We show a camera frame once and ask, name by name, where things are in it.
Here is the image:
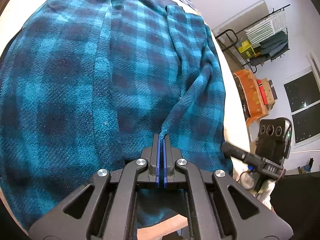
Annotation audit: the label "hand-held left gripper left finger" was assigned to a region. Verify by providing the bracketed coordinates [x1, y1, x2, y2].
[29, 134, 162, 240]

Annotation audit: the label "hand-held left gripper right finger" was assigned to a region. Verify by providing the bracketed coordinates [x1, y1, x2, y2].
[161, 135, 293, 240]

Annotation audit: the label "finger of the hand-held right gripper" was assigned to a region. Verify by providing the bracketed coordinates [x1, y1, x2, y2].
[220, 142, 265, 167]

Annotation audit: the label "teal plaid fleece jacket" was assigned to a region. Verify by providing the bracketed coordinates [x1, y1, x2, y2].
[0, 0, 234, 230]

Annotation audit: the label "black metal clothes rack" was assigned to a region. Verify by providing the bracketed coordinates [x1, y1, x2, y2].
[215, 4, 291, 73]

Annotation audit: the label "person's right hand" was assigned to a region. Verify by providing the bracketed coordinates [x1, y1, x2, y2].
[236, 161, 277, 210]

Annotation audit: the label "cardboard box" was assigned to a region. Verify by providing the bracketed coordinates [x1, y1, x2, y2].
[264, 79, 278, 110]

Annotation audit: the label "red box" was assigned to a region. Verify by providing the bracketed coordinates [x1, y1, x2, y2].
[257, 79, 269, 108]

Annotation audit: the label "tan blanket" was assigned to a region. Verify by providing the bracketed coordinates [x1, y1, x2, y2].
[0, 4, 252, 240]

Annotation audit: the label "dark window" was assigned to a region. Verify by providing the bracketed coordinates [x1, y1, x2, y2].
[282, 52, 320, 144]

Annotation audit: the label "yellow box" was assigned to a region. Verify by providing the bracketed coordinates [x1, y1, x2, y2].
[237, 40, 262, 60]

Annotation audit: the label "dark hanging garments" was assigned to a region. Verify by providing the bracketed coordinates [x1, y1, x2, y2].
[250, 31, 289, 67]

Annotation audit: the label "white knitted garment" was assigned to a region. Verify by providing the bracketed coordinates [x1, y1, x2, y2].
[245, 10, 287, 44]

